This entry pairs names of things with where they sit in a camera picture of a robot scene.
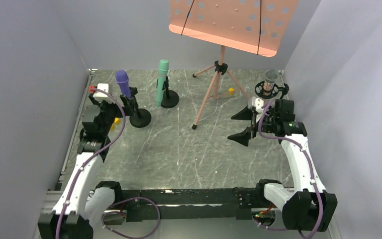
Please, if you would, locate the black round-base mic stand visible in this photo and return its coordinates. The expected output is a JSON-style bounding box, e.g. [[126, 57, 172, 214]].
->
[[161, 76, 180, 109], [120, 87, 152, 128]]

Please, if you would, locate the purple toy microphone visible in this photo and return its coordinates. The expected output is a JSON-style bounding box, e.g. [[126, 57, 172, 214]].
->
[[115, 70, 131, 98]]

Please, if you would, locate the black tripod shock-mount stand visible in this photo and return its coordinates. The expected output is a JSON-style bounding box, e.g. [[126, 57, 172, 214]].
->
[[254, 81, 289, 99]]

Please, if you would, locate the glittery rhinestone microphone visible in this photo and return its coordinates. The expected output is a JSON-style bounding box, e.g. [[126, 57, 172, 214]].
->
[[262, 69, 279, 99]]

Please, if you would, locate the mint green toy microphone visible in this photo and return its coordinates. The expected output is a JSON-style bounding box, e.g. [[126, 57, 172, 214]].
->
[[156, 59, 169, 107]]

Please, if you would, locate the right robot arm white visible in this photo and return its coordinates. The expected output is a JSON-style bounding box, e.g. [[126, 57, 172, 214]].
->
[[228, 97, 338, 239]]

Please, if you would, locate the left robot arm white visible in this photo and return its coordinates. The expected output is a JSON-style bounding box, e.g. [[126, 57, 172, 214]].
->
[[38, 97, 139, 239]]

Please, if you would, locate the pink music stand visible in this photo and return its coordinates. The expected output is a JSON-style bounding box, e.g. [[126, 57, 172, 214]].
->
[[169, 0, 299, 129]]

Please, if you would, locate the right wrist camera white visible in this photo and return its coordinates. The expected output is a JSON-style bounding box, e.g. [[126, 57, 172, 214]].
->
[[247, 96, 264, 114]]

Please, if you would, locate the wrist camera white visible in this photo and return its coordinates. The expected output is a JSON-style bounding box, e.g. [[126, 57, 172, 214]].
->
[[93, 83, 112, 101], [247, 96, 264, 114]]

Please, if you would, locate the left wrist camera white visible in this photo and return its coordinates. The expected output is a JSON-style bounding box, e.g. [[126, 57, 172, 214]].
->
[[93, 83, 112, 101]]

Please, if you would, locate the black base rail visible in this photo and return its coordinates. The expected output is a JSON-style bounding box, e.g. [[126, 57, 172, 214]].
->
[[90, 185, 278, 222]]

